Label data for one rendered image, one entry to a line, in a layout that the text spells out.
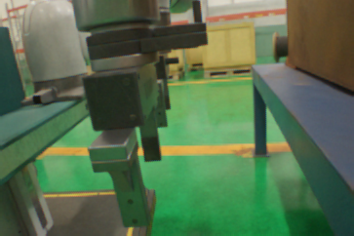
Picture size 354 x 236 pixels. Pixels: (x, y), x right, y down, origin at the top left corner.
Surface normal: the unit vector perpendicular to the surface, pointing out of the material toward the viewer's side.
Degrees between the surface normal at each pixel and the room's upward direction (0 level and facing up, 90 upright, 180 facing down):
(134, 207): 90
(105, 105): 90
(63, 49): 90
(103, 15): 90
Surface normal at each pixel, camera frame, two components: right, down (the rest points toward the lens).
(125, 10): 0.34, 0.19
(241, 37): -0.20, 0.27
